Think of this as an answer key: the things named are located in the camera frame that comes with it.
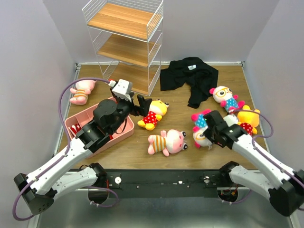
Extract black crumpled cloth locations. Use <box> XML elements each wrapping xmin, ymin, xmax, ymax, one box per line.
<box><xmin>160</xmin><ymin>57</ymin><xmax>219</xmax><ymax>109</ymax></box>

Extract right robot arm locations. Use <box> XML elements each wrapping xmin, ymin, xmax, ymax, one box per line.
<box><xmin>204</xmin><ymin>110</ymin><xmax>304</xmax><ymax>217</ymax></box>

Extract white wire shelf rack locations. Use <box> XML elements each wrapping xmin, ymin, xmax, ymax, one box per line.
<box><xmin>82</xmin><ymin>0</ymin><xmax>164</xmax><ymax>95</ymax></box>

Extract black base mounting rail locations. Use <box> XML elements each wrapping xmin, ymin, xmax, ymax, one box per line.
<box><xmin>106</xmin><ymin>169</ymin><xmax>235</xmax><ymax>199</ymax></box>

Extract pink striped plush left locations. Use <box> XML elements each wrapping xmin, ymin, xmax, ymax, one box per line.
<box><xmin>69</xmin><ymin>80</ymin><xmax>96</xmax><ymax>105</ymax></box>

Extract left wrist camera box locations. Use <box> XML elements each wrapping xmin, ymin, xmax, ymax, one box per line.
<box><xmin>109</xmin><ymin>79</ymin><xmax>133</xmax><ymax>102</ymax></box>

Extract orange plush red dotted dress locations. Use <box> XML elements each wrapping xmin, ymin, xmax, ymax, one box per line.
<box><xmin>237</xmin><ymin>105</ymin><xmax>261</xmax><ymax>135</ymax></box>

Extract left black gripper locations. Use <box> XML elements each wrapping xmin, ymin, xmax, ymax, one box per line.
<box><xmin>109</xmin><ymin>92</ymin><xmax>152</xmax><ymax>134</ymax></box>

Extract yellow plush red dotted dress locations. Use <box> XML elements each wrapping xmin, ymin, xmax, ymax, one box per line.
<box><xmin>137</xmin><ymin>99</ymin><xmax>169</xmax><ymax>131</ymax></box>

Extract white panda plush blue dress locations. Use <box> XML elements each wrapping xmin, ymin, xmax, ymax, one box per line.
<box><xmin>190</xmin><ymin>109</ymin><xmax>239</xmax><ymax>151</ymax></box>

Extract white panda plush yellow glasses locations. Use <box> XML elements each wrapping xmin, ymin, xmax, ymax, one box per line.
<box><xmin>209</xmin><ymin>86</ymin><xmax>245</xmax><ymax>113</ymax></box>

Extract pink divided storage tray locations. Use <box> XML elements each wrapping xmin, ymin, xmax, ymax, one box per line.
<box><xmin>65</xmin><ymin>97</ymin><xmax>134</xmax><ymax>157</ymax></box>

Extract pink frog plush striped shirt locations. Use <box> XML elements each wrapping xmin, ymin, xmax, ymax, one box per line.
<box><xmin>148</xmin><ymin>129</ymin><xmax>188</xmax><ymax>157</ymax></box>

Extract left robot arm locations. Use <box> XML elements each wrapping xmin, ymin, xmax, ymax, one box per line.
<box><xmin>13</xmin><ymin>95</ymin><xmax>152</xmax><ymax>220</ymax></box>

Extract red white striped item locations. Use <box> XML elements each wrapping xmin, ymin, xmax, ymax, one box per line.
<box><xmin>68</xmin><ymin>123</ymin><xmax>81</xmax><ymax>137</ymax></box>

